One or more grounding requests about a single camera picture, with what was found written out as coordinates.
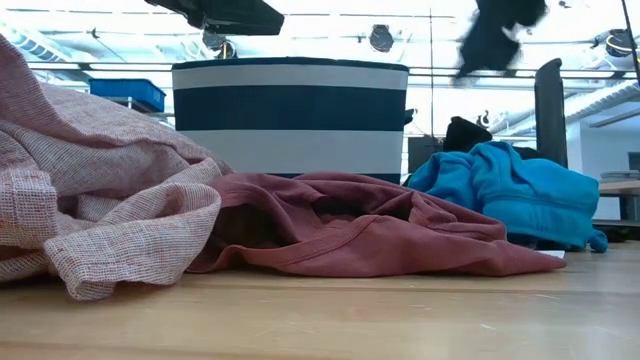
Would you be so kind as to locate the pale pink woven shirt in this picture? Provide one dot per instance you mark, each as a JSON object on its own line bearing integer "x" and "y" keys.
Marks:
{"x": 100, "y": 190}

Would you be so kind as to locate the black boxers grey waistband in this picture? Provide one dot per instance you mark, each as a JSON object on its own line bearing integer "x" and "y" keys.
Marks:
{"x": 490, "y": 45}

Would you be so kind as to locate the large black garment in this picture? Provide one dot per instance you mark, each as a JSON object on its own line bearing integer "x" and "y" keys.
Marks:
{"x": 465, "y": 135}

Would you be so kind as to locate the maroon t-shirt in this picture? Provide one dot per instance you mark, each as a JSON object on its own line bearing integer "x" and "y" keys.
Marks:
{"x": 375, "y": 235}

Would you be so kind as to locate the bright blue fleece hoodie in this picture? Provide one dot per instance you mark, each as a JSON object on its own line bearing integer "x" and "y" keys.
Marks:
{"x": 525, "y": 195}

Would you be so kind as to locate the round black ceiling fixture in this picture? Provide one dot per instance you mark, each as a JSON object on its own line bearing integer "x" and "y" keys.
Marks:
{"x": 220, "y": 42}
{"x": 620, "y": 44}
{"x": 381, "y": 38}

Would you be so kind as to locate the navy white striped fabric bin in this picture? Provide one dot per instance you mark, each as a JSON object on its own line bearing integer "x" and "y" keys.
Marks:
{"x": 290, "y": 105}

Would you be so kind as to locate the blue plastic crate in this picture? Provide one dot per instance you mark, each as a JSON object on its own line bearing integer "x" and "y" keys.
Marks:
{"x": 125, "y": 95}

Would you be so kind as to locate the dark grey equipment box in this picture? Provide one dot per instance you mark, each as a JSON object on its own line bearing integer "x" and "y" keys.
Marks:
{"x": 422, "y": 150}

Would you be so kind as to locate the wooden desk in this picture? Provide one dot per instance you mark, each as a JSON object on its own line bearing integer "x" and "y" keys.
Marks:
{"x": 620, "y": 187}

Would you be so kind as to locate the black upright post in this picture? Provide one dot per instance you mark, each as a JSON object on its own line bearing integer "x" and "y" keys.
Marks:
{"x": 550, "y": 115}

